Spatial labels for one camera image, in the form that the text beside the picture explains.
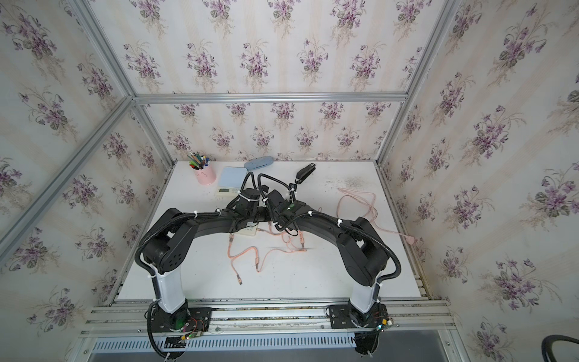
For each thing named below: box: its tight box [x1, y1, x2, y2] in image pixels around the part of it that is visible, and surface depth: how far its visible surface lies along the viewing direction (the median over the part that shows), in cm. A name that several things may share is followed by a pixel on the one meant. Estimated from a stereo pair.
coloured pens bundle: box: [186, 150, 211, 170], surface depth 107 cm
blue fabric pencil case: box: [244, 156, 274, 171], surface depth 120 cm
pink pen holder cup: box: [189, 164, 218, 186], surface depth 108 cm
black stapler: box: [294, 162, 317, 185], surface depth 113 cm
